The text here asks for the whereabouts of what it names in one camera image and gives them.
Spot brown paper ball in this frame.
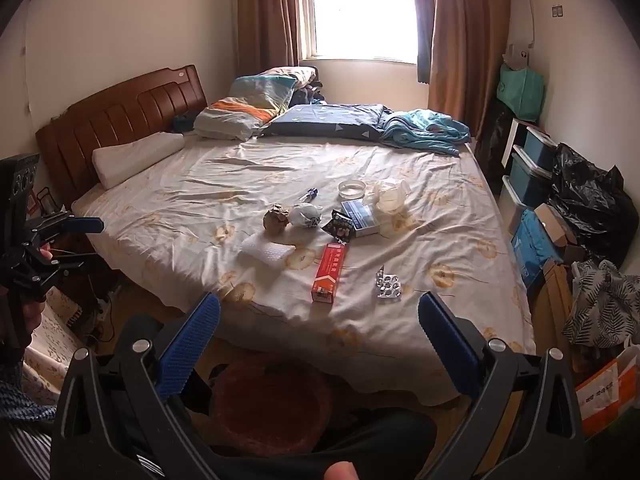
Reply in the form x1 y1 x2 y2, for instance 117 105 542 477
263 203 291 236

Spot clear storage box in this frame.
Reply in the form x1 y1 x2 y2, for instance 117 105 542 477
501 176 537 234

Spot clear plastic container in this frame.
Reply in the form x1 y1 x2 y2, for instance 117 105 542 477
367 180 414 217

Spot teal patterned pillow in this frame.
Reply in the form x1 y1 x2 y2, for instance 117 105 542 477
227 75 297 112

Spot black suitcase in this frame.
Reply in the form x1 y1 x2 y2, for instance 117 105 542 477
474 99 516 183

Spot beige pillow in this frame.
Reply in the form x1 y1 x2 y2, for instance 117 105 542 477
260 65 319 92

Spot window with roller shutter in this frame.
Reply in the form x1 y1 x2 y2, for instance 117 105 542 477
310 0 420 63

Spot blue cardboard box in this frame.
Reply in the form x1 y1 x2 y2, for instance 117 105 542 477
341 199 381 239

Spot clear round plastic lid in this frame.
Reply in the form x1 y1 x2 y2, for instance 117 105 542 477
337 180 369 201

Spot black plastic bag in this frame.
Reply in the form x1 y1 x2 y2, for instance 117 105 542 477
547 142 627 267

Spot open cardboard box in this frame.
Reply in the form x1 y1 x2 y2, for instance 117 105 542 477
534 203 582 262

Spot person's right hand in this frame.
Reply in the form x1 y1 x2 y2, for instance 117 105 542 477
322 461 359 480

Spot black snack wrapper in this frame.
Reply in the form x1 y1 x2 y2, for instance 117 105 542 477
321 208 357 241

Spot person's left hand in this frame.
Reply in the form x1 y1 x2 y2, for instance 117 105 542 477
17 246 53 352

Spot bed with floral sheet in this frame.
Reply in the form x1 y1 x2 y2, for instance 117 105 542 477
70 130 538 407

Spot small blue storage box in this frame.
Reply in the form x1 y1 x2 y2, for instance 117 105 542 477
521 126 559 162

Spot red cardboard box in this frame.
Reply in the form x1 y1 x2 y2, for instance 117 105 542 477
311 241 350 305

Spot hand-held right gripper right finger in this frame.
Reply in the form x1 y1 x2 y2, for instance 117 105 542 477
417 291 586 480

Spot blue shopping bag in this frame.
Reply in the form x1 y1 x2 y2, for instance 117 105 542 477
510 208 562 292

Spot floral cloth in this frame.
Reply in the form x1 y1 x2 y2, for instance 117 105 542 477
22 285 97 407

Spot person's leg in black pants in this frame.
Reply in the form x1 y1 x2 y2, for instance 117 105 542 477
200 405 438 480

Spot teal blanket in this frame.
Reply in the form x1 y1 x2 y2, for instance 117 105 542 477
380 108 472 157

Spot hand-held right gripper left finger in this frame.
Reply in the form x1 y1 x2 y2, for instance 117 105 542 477
50 291 223 480

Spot brown wooden headboard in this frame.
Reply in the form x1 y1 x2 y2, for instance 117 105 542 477
35 64 209 207

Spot brown curtain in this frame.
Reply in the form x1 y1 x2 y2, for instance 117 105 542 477
415 0 512 137
236 0 314 82

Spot silver pill blister pack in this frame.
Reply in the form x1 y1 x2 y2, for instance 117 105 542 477
375 266 404 301

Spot leaf-print cloth bag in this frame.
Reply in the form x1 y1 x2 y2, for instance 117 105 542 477
561 259 640 352

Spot white foam pillow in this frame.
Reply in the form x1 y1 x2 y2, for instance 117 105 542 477
91 131 186 191

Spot person's left forearm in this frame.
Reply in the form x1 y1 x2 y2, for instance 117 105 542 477
0 355 58 428

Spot reddish woven basket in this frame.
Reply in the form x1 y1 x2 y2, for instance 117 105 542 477
210 355 334 457

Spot white face mask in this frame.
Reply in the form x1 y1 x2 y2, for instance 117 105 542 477
289 203 324 230

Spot orange and white bag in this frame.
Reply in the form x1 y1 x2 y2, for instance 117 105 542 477
574 344 640 439

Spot dark clothes pile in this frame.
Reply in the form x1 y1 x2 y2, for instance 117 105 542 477
291 80 327 107

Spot orange grey striped pillow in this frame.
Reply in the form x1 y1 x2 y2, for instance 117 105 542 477
192 97 279 142

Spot dark blue pillow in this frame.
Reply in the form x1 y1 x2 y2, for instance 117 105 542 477
260 102 397 144

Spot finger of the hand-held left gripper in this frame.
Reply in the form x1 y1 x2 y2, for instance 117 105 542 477
25 251 87 283
31 211 105 243

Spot white bubble wrap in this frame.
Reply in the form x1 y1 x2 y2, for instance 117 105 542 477
240 238 297 270

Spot flat cardboard sheets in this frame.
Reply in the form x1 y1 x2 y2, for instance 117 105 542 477
529 260 577 362

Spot large blue storage box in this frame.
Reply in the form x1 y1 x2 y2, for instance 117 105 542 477
509 146 556 207

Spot teal fabric bag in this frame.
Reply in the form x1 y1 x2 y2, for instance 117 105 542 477
497 62 546 124

